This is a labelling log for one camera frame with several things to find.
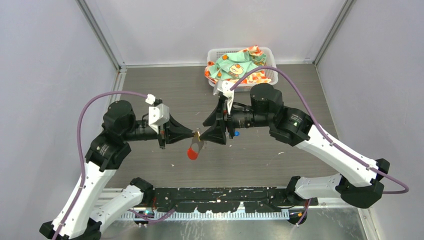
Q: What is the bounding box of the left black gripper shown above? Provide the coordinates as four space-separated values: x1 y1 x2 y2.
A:
122 111 195 149

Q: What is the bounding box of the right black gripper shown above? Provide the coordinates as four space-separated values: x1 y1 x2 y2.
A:
199 97 272 145

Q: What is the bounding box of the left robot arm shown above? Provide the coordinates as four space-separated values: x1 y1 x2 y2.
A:
39 100 195 240

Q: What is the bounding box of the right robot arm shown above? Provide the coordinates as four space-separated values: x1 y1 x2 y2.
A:
199 83 390 209

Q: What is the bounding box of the colourful patterned cloth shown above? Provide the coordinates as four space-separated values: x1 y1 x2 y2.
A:
204 45 275 85

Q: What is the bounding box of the white plastic basket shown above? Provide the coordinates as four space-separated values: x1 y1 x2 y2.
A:
204 45 278 92

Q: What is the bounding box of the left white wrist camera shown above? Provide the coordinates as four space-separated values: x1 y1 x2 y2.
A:
145 94 170 134

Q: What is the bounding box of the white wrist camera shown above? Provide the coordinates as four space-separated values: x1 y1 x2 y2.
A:
213 80 235 114
145 94 170 134

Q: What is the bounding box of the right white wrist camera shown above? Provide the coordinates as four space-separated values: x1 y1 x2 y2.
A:
213 80 235 114

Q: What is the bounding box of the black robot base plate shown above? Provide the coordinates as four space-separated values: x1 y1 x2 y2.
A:
140 186 307 213

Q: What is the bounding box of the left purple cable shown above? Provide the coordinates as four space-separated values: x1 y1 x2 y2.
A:
51 90 178 240

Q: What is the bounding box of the purple cable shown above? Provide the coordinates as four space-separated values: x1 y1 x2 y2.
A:
230 65 410 227
51 90 178 240

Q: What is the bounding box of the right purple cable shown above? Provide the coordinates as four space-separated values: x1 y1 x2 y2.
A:
230 65 410 227

